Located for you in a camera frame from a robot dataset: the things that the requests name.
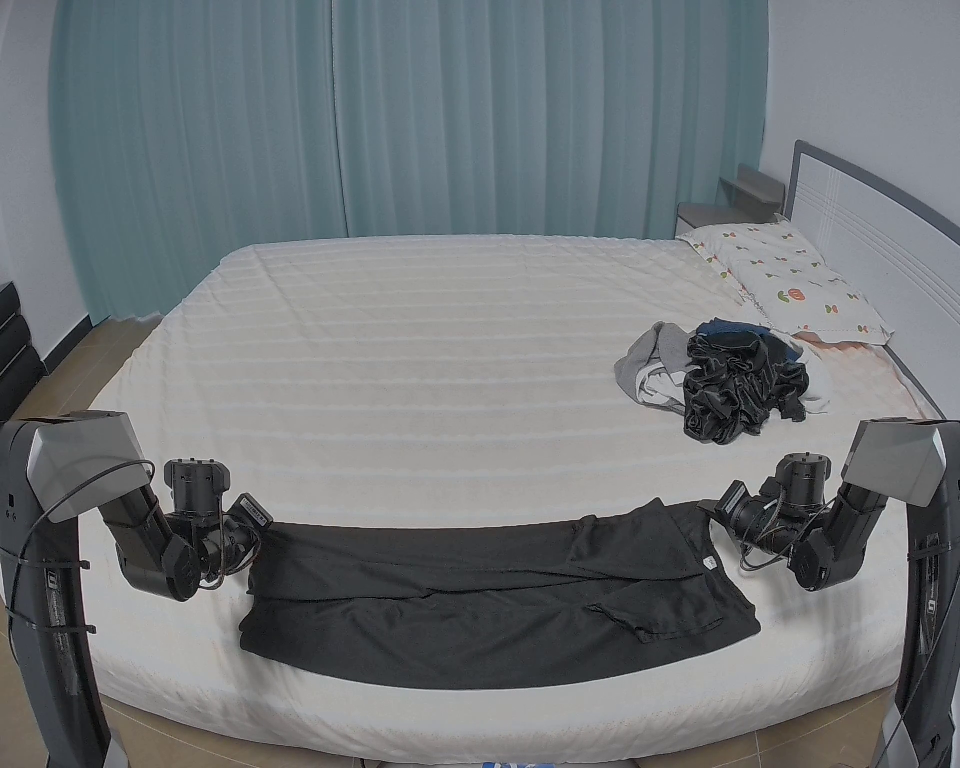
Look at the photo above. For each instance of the blue-green curtain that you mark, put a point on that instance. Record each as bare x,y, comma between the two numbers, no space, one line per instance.
202,150
555,112

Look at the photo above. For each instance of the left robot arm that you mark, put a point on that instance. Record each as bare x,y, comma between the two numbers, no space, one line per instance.
52,600

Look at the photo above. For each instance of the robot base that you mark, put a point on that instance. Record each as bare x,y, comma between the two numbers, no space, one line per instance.
517,764

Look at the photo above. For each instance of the black T-shirt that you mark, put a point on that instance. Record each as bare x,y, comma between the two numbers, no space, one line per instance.
487,622

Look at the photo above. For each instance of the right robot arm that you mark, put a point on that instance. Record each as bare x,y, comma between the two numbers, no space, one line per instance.
892,465

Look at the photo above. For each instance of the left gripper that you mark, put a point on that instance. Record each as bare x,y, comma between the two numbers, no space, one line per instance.
247,525

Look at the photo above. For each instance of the white printed pillow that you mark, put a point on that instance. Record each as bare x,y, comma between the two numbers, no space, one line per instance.
787,277

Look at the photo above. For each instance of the black chest of drawers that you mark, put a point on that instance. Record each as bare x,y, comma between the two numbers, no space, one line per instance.
15,352

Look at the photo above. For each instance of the bed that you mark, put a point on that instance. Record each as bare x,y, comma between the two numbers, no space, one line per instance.
450,337

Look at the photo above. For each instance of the grey bedside table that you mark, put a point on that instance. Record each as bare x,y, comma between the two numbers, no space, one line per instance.
757,186

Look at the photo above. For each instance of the pile of clothes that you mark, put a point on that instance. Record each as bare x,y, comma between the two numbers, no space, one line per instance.
727,390

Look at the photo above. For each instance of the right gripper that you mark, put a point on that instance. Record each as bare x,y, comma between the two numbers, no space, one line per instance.
750,517

